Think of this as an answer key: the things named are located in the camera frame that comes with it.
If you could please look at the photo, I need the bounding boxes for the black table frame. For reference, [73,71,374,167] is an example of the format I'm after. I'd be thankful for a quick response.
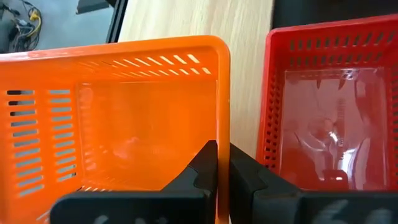
[104,0,129,44]

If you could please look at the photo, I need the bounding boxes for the orange plastic slotted basket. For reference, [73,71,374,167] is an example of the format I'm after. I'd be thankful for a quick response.
[0,35,231,224]

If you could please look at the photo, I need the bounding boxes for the red plastic slotted basket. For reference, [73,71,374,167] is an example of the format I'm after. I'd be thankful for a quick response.
[256,14,398,192]

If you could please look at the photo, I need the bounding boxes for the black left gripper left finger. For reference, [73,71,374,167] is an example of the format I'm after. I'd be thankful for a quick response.
[49,139,218,224]

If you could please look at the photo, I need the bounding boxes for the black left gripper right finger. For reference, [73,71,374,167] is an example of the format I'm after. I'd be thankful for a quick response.
[229,142,398,224]

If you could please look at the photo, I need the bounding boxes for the tangled floor cables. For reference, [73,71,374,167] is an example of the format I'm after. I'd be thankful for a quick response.
[0,0,43,52]

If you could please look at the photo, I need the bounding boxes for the wooden shelf board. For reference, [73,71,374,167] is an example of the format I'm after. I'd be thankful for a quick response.
[118,0,275,159]

